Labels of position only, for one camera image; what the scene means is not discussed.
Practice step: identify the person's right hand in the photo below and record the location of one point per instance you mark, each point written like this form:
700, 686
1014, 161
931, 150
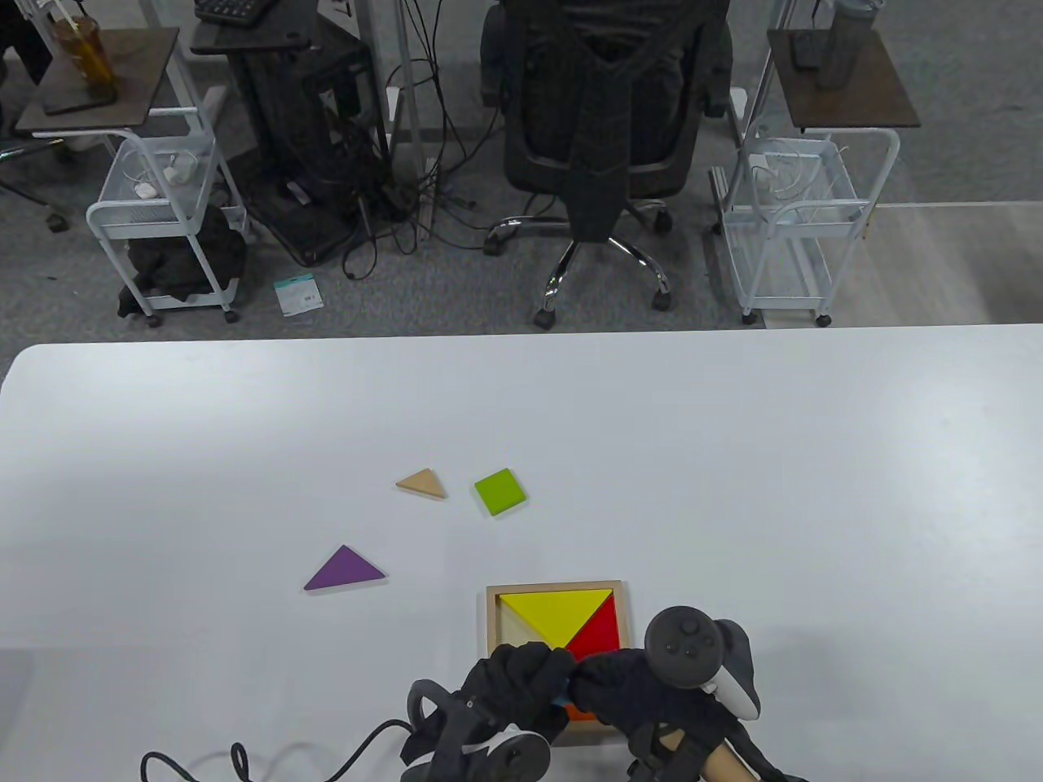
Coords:
635, 692

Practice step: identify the person's left hand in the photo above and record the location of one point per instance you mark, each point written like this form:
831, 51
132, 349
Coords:
513, 680

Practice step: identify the wooden square tray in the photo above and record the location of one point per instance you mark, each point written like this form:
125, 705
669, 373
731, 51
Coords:
513, 631

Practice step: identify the orange parallelogram tangram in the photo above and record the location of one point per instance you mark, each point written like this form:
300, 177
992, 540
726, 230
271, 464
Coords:
580, 714

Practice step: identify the red large triangle tangram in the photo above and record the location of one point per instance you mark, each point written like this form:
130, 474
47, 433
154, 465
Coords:
603, 635

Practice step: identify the yellow large triangle tangram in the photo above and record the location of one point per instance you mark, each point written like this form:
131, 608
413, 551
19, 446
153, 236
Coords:
554, 615

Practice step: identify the green square tangram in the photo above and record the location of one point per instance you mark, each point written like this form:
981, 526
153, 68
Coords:
499, 492

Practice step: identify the purple triangle tangram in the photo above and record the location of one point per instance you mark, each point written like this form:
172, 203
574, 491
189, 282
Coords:
342, 570

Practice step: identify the natural wood triangle tangram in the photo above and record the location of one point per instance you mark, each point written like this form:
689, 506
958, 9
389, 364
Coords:
425, 485

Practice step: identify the person's right forearm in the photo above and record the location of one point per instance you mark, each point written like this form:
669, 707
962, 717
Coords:
725, 767

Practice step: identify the white packet teal edge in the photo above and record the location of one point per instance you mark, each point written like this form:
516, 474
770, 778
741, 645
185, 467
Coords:
297, 297

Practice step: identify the black bag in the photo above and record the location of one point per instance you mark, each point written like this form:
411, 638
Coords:
175, 261

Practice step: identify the black mesh office chair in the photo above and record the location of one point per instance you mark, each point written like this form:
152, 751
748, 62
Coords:
603, 122

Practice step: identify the black computer tower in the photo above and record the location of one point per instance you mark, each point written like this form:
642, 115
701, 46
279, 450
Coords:
285, 122

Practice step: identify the white desk leg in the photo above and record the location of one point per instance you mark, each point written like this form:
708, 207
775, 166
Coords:
410, 81

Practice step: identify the white charger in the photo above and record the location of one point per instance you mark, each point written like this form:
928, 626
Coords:
175, 173

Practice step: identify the small white round puck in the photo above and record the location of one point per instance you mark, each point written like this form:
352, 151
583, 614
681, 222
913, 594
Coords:
145, 190

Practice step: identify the brown side table top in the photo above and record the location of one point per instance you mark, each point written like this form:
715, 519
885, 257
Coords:
872, 90
138, 73

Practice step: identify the black chair base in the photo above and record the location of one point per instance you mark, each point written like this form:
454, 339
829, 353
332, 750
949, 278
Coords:
57, 220

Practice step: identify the small black device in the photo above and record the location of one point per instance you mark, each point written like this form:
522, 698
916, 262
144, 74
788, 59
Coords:
807, 49

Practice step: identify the grey metal bottle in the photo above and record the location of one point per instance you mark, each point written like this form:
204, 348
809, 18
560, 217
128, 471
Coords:
843, 49

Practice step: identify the dark desk top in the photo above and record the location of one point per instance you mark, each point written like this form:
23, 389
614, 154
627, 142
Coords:
244, 37

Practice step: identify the black keyboard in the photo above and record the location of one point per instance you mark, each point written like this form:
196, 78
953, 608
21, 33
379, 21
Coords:
232, 10

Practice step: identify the black phone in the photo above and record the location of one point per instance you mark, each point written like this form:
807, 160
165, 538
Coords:
65, 106

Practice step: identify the amber drink cup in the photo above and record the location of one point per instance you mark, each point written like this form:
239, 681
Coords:
91, 57

